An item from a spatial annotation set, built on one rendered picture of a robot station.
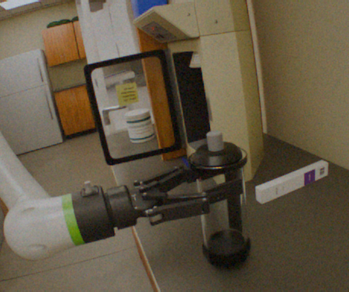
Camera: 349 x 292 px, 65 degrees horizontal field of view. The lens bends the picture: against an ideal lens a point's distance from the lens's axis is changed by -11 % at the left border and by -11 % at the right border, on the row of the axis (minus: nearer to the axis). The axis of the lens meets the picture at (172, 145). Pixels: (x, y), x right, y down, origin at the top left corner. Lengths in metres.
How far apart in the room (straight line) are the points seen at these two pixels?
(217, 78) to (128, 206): 0.50
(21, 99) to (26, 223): 5.33
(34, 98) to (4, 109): 0.61
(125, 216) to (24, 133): 5.44
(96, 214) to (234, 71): 0.59
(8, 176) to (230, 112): 0.62
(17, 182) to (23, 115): 5.19
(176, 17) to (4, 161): 0.55
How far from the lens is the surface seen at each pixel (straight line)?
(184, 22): 0.84
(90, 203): 0.50
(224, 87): 0.89
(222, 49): 0.88
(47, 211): 0.52
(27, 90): 5.77
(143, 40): 1.19
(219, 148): 0.54
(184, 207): 0.49
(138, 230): 0.86
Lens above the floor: 1.41
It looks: 19 degrees down
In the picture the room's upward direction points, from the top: 11 degrees counter-clockwise
